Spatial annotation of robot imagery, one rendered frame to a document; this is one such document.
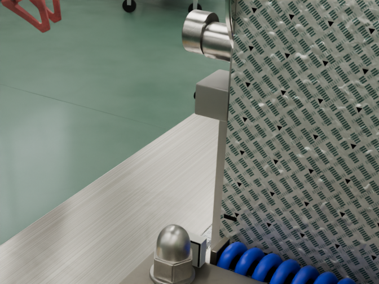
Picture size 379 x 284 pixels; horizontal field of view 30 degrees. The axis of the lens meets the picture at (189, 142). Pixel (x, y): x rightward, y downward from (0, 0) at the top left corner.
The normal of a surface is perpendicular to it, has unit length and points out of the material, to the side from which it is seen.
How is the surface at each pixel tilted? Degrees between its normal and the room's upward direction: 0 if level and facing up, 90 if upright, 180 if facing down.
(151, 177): 0
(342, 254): 90
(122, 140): 0
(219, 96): 90
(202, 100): 90
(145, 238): 0
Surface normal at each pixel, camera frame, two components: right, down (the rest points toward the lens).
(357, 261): -0.47, 0.36
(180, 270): 0.52, 0.39
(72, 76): 0.04, -0.90
